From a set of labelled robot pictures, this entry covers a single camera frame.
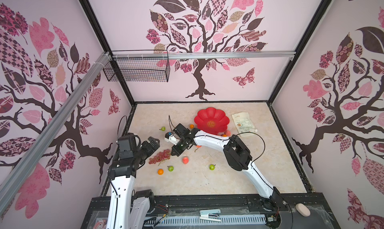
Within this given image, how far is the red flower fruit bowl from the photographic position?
41.5 inches

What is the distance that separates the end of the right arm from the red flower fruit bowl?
254 millimetres

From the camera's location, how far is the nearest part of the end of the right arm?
717 millimetres

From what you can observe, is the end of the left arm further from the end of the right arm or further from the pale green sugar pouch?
the pale green sugar pouch
